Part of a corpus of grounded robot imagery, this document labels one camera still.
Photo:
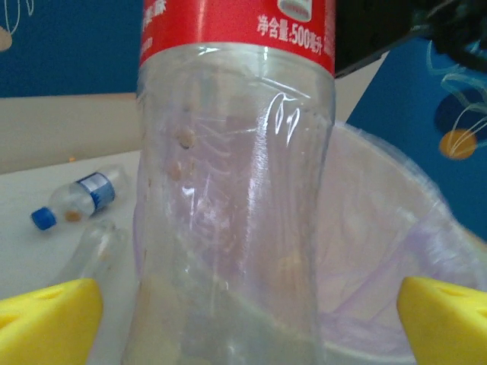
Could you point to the Coca-Cola bottle red label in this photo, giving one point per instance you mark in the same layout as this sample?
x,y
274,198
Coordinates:
x,y
228,190

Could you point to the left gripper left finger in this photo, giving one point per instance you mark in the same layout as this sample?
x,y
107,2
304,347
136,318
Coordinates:
x,y
45,327

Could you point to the white round bin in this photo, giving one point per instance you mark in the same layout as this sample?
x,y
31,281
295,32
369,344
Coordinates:
x,y
365,355

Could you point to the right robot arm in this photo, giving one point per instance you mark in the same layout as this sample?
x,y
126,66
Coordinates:
x,y
464,23

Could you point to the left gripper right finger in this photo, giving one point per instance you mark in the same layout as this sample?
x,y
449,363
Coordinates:
x,y
449,327

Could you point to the clear unlabelled plastic bottle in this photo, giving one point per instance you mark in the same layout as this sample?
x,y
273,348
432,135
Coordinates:
x,y
97,243

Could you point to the small water bottle blue label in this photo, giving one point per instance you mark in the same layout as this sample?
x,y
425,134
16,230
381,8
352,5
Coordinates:
x,y
95,190

